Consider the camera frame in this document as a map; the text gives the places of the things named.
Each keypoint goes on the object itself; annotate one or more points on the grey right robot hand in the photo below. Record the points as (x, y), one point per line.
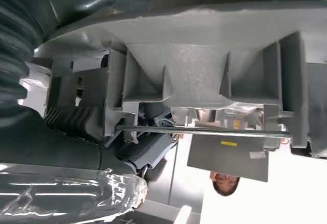
(50, 155)

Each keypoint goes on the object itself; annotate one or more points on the grey laptop with yellow sticker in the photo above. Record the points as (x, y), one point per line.
(224, 161)

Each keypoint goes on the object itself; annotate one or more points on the person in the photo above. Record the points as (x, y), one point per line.
(224, 185)

